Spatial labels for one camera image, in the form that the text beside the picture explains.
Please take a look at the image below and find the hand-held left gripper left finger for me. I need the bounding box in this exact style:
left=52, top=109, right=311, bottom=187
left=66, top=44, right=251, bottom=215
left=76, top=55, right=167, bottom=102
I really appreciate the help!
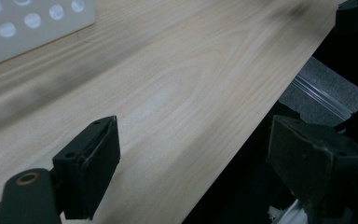
left=52, top=115, right=121, bottom=220

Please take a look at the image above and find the white perforated plastic basket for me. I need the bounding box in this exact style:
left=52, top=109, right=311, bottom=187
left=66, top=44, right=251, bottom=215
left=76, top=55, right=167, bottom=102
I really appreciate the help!
left=0, top=0, right=97, bottom=70

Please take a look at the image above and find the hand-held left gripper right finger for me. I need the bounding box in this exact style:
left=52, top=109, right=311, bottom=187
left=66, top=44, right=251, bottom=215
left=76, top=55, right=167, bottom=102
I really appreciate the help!
left=267, top=115, right=358, bottom=218

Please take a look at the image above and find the aluminium floor rail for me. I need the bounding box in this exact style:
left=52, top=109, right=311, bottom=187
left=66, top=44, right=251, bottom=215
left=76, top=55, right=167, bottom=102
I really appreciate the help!
left=292, top=74, right=355, bottom=122

